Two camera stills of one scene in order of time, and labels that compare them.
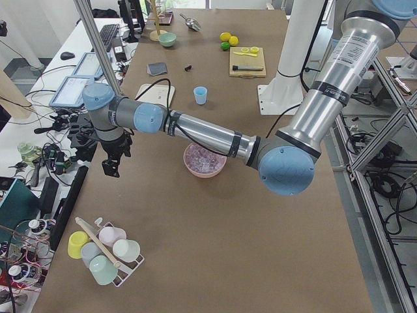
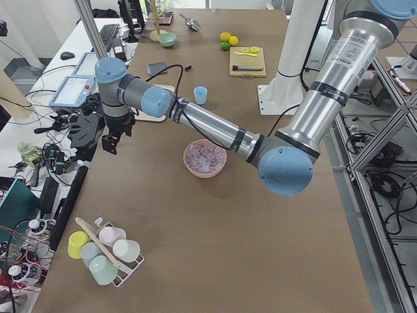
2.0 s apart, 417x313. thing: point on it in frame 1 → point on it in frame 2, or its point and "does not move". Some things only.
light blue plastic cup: x=200 y=92 does not move
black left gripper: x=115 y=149 → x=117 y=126
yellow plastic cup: x=76 y=240 does not move
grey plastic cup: x=88 y=251 does not move
